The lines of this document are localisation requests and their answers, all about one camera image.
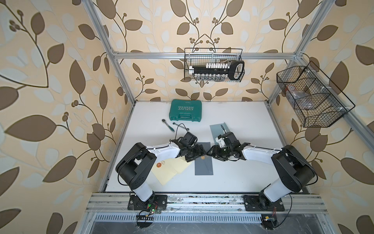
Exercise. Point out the clear plastic bag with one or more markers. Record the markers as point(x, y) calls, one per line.
point(301, 99)

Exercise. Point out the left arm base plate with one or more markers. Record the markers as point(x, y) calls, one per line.
point(156, 202)

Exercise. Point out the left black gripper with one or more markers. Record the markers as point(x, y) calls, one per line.
point(198, 153)

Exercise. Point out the green tool case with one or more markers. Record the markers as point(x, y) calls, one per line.
point(185, 110)

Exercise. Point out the silver combination wrench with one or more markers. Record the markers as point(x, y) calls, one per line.
point(181, 126)

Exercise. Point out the black wire basket back wall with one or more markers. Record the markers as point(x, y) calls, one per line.
point(201, 56)

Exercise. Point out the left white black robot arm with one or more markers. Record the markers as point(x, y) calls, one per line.
point(136, 165)

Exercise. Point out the left electronics board with wires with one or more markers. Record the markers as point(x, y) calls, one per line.
point(145, 217)

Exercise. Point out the light blue envelope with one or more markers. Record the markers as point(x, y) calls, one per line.
point(218, 129)

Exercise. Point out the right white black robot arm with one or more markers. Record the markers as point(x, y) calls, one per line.
point(293, 170)

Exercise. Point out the dark grey envelope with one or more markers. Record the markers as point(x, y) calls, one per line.
point(203, 166)

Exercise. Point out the yellow envelope red seal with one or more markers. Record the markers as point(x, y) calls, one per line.
point(164, 171)

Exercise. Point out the electronics board with wires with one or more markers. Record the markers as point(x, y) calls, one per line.
point(145, 217)
point(269, 221)

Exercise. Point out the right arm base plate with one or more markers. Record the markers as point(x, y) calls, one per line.
point(257, 203)

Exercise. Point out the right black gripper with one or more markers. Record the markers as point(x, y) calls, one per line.
point(215, 152)

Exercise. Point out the black wire basket wall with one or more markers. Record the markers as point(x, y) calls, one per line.
point(201, 56)
point(316, 99)

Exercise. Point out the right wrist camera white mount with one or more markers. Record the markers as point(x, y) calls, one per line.
point(221, 141)

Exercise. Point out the black wire basket right wall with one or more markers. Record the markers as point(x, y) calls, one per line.
point(316, 99)

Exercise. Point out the right electronics board with wires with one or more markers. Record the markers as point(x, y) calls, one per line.
point(269, 221)

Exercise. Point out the aluminium rail front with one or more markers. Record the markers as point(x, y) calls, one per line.
point(207, 203)

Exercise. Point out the black socket set holder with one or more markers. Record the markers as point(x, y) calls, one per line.
point(227, 71)

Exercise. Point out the ratchet wrench green handle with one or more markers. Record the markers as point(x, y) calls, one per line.
point(169, 127)

